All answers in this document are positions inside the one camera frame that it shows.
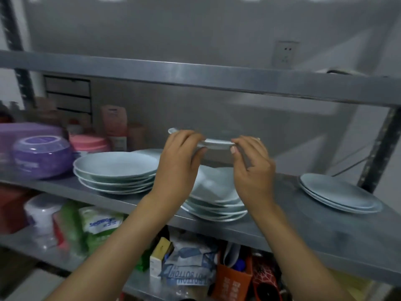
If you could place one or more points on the red packet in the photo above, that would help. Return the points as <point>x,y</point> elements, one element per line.
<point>59,231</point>

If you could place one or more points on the white wipes canister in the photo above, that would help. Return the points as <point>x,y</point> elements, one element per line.
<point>44,216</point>

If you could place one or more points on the white wall socket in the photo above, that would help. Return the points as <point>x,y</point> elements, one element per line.
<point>285,54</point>

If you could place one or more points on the red box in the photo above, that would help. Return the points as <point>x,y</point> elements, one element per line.
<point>12,213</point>

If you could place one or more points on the green white refill pouch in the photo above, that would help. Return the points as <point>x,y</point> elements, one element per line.
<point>100,222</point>

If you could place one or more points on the pink lidded jar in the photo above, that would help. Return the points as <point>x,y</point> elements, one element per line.
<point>87,142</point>

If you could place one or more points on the person's right hand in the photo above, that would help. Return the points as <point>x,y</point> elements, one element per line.
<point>253,181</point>

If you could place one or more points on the yellow packet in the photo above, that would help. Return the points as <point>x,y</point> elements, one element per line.
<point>354,285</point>

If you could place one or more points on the grey metal shelf rack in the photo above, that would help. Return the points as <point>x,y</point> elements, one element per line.
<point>313,222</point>

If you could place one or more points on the person's right forearm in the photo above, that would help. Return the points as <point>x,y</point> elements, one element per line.
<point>291,257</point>

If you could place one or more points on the orange black web print gadget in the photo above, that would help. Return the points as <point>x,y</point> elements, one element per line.
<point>266,282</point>

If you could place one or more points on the stack of white plates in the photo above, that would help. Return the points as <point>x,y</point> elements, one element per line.
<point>338,191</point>

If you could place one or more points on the small brown box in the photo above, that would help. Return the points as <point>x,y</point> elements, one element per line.
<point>45,108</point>

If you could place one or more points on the purple box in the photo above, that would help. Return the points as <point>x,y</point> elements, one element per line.
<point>25,130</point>

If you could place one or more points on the white bottle red cap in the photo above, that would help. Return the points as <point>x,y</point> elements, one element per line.
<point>73,128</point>

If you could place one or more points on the pink tube white cap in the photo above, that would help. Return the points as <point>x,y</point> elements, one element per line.
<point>114,122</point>

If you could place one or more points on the purple round tub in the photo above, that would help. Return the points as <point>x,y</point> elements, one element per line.
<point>40,156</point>

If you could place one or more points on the person's left forearm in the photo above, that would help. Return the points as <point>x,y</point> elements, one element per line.
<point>109,257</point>

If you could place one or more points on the yellow white small box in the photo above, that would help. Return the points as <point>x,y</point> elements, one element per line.
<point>159,257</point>

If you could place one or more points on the pink cup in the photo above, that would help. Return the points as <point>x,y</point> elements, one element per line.
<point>136,137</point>

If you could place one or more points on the person's left hand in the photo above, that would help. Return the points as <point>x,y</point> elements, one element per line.
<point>175,178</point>

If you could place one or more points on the orange paper bag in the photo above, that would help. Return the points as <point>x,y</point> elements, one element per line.
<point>231,285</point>

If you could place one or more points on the blue cap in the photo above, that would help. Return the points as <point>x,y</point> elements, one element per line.
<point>239,265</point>

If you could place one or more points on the grey blue printed bag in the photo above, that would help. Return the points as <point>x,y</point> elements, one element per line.
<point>188,266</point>

